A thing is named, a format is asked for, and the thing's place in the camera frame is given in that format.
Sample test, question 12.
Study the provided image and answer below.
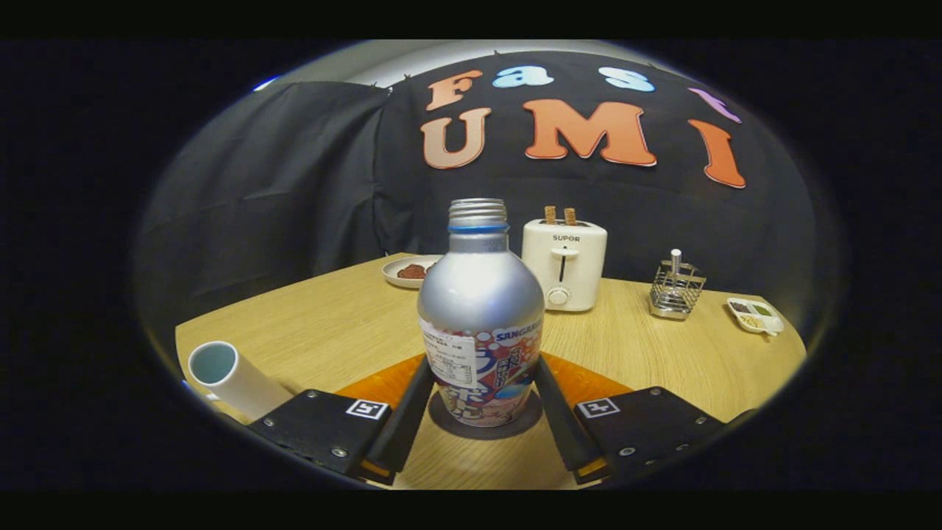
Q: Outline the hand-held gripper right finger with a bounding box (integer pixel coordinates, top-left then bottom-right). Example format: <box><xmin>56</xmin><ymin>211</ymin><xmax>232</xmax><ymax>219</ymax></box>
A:
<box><xmin>535</xmin><ymin>355</ymin><xmax>726</xmax><ymax>485</ymax></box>

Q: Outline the silver juice bottle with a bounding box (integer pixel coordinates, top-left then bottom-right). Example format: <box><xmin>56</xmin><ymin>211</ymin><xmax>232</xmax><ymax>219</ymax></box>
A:
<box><xmin>417</xmin><ymin>199</ymin><xmax>546</xmax><ymax>428</ymax></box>

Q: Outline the small white divided dish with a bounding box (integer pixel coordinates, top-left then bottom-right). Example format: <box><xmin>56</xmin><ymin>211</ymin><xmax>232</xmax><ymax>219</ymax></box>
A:
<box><xmin>726</xmin><ymin>297</ymin><xmax>785</xmax><ymax>336</ymax></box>

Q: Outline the metal wire rack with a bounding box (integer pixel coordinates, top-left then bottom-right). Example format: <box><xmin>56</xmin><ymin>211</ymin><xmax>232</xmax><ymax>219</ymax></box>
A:
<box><xmin>648</xmin><ymin>249</ymin><xmax>707</xmax><ymax>320</ymax></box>

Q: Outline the white round plate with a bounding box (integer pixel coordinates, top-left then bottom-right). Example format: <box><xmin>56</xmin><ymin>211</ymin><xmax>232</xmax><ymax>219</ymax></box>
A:
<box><xmin>382</xmin><ymin>255</ymin><xmax>445</xmax><ymax>289</ymax></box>

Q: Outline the white cup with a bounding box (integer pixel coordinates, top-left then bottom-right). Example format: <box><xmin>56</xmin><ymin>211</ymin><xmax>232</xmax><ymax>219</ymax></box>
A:
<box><xmin>188</xmin><ymin>341</ymin><xmax>295</xmax><ymax>422</ymax></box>

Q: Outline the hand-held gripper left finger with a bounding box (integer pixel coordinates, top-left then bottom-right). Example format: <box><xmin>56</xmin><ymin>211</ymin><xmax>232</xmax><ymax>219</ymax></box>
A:
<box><xmin>247</xmin><ymin>355</ymin><xmax>436</xmax><ymax>485</ymax></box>

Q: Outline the black backdrop cloth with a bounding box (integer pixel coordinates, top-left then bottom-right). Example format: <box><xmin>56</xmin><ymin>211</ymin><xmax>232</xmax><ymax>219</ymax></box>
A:
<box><xmin>136</xmin><ymin>50</ymin><xmax>832</xmax><ymax>347</ymax></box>

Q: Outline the wooden table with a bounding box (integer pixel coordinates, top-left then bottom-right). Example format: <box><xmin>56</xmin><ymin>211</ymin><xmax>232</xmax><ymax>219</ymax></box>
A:
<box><xmin>175</xmin><ymin>254</ymin><xmax>808</xmax><ymax>490</ymax></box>

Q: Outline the dark brown round coaster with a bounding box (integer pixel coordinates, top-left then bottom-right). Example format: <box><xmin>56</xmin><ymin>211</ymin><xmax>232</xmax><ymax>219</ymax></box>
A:
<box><xmin>428</xmin><ymin>390</ymin><xmax>544</xmax><ymax>441</ymax></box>

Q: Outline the white toaster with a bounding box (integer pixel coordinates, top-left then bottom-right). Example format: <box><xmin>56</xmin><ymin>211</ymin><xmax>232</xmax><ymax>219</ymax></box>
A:
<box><xmin>522</xmin><ymin>219</ymin><xmax>609</xmax><ymax>312</ymax></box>

